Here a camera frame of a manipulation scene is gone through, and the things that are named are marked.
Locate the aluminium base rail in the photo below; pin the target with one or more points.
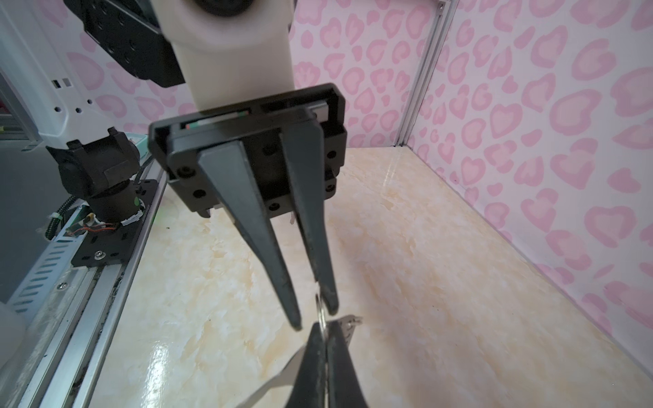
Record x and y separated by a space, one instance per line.
71 315

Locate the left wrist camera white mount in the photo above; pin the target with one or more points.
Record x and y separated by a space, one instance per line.
230 51

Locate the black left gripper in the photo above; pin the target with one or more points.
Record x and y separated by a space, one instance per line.
251 179

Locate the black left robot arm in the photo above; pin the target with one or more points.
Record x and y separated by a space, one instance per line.
96 162

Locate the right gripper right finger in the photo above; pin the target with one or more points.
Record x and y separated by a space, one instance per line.
344 390

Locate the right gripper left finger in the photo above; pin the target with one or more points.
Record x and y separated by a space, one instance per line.
309 389

